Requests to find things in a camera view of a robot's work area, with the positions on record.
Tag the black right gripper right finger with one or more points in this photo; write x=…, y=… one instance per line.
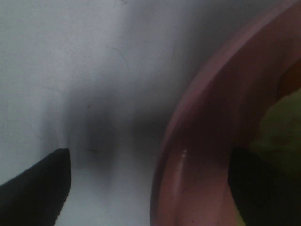
x=264, y=195

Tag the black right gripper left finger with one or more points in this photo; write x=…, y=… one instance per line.
x=36, y=196

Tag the sandwich with lettuce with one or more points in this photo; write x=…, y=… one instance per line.
x=279, y=133

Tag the pink round plate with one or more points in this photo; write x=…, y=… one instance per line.
x=221, y=109

